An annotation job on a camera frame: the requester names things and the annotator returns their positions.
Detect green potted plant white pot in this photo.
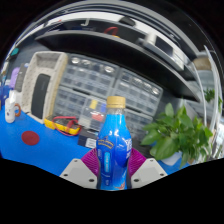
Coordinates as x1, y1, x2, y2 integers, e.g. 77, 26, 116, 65
139, 102, 215, 169

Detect black shelf unit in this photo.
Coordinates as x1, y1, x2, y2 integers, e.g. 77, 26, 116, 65
34, 15, 205, 103

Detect tall dark grey carton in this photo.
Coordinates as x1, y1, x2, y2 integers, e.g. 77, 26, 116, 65
14, 63, 30, 94

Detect dark blue box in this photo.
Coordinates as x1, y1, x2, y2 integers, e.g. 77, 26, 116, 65
0, 84, 10, 108

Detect blue drink bottle gold cap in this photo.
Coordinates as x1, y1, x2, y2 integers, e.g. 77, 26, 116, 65
95, 95, 133, 192

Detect yellow multimeter with red leads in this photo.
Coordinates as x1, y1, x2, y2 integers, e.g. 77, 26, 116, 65
43, 114, 82, 137

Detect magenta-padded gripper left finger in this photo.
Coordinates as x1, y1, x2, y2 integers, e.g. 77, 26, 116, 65
59, 147, 101, 190

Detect white shelf unit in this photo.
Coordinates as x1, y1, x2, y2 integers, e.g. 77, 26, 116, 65
191, 44, 224, 158

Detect black box with white label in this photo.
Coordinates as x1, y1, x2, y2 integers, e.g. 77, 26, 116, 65
77, 128, 100, 150

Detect flat round red coaster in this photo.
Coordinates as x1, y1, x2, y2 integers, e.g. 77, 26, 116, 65
21, 130, 41, 147

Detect white dotted storage tray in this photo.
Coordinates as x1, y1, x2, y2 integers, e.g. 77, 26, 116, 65
20, 51, 69, 125

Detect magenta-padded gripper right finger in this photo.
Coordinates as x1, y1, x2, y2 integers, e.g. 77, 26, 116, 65
126, 147, 168, 190

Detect black flat pad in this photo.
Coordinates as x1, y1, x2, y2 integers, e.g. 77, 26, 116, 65
30, 73, 52, 120

